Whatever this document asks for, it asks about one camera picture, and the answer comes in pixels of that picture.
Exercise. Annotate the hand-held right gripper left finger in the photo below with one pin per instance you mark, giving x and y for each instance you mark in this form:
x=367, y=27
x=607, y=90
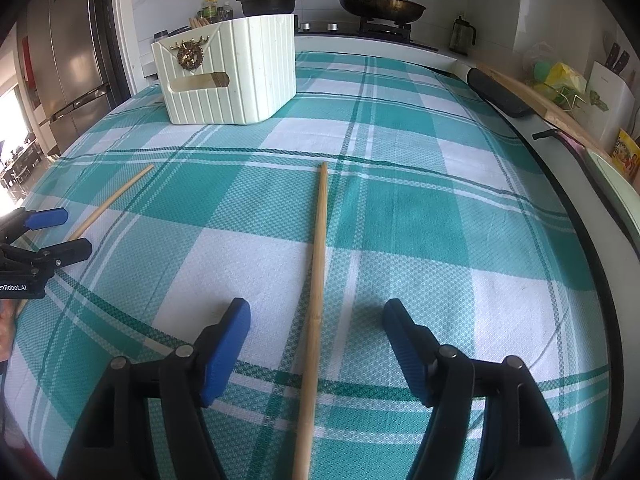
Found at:
x=227, y=350

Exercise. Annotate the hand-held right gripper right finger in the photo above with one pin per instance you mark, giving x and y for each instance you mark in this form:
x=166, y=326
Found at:
x=407, y=350

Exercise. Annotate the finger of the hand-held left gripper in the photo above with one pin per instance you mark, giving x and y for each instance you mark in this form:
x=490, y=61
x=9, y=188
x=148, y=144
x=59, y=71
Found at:
x=47, y=218
x=65, y=254

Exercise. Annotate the white ribbed storage box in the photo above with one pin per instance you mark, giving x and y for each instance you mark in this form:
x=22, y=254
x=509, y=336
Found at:
x=250, y=75

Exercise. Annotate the dark background furniture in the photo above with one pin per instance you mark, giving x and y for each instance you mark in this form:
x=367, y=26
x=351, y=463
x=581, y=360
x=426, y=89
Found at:
x=20, y=160

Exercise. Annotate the teal plaid tablecloth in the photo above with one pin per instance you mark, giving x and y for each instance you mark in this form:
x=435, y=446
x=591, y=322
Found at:
x=425, y=210

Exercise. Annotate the stainless steel refrigerator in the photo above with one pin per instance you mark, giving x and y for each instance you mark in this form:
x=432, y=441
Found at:
x=70, y=50

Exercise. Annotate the pale green tray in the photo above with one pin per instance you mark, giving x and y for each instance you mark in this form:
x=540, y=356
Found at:
x=617, y=195

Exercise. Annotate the yellow lid jar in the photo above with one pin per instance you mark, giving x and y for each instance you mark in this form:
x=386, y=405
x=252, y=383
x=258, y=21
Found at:
x=209, y=10

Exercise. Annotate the black oblong pad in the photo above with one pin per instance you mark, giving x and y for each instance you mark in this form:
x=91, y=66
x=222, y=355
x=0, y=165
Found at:
x=500, y=94

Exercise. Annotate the small condiment bottle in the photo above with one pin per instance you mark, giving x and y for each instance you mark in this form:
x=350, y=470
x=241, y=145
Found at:
x=226, y=12

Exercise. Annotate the wooden cutting board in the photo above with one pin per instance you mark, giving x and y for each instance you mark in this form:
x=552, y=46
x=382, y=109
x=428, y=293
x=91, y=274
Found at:
x=560, y=116

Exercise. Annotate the yellow snack packet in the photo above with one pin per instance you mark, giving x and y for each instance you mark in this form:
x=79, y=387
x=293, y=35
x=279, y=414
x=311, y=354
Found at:
x=627, y=155

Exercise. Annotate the white knife block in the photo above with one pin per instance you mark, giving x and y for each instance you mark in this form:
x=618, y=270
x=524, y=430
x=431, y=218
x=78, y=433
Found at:
x=607, y=120

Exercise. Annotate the black clay pot red lid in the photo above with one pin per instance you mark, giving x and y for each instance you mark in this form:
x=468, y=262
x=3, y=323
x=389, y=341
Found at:
x=267, y=5

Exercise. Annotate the yellow green plastic bag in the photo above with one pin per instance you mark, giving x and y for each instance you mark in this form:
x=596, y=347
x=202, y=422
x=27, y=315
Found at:
x=565, y=77

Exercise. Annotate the glass kettle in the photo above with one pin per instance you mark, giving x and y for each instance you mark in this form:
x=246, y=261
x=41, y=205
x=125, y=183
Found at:
x=461, y=37

